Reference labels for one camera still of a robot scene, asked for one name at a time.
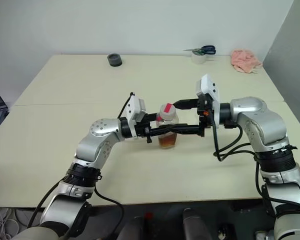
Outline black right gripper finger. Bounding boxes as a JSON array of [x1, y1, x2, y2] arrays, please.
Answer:
[[173, 123, 202, 137], [173, 98, 199, 110]]

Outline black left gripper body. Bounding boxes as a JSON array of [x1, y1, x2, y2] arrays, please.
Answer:
[[135, 113, 154, 145]]

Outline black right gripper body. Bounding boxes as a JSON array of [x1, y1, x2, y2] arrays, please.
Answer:
[[196, 92, 214, 138]]

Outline clear bottle with white cap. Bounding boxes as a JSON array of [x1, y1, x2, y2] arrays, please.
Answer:
[[156, 102, 179, 150]]

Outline clear tape roll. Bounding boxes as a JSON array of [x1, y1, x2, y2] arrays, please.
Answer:
[[191, 51, 207, 65]]

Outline pink cloth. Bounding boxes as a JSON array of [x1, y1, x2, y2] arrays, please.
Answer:
[[230, 48, 263, 74]]

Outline black round container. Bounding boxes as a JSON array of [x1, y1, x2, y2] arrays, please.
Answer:
[[106, 52, 123, 68]]

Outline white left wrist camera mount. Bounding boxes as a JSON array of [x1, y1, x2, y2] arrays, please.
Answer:
[[126, 92, 148, 138]]

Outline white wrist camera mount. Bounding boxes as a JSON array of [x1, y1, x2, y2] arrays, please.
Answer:
[[194, 73, 221, 127], [126, 92, 148, 138]]

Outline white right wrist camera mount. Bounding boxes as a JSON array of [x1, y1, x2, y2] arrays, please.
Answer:
[[194, 73, 221, 127]]

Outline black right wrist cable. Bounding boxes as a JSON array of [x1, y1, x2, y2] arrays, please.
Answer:
[[209, 117, 259, 162]]

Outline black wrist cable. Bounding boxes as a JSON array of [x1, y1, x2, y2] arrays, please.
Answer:
[[116, 92, 136, 119], [209, 117, 259, 162]]

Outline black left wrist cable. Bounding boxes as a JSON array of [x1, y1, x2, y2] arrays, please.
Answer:
[[116, 92, 136, 119]]

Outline blue handled scissors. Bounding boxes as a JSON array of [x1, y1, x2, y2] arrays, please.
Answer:
[[182, 44, 217, 56]]

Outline black left upper arm cable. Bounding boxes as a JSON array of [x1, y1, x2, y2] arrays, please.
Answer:
[[26, 179, 125, 240]]

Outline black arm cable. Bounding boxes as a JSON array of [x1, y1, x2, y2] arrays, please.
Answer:
[[254, 164, 278, 219], [26, 179, 125, 240]]

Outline black right upper arm cable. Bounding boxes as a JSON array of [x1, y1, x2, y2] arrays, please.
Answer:
[[254, 164, 278, 219]]

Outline white cable bundle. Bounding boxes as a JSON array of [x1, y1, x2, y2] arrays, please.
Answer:
[[0, 206, 17, 240]]

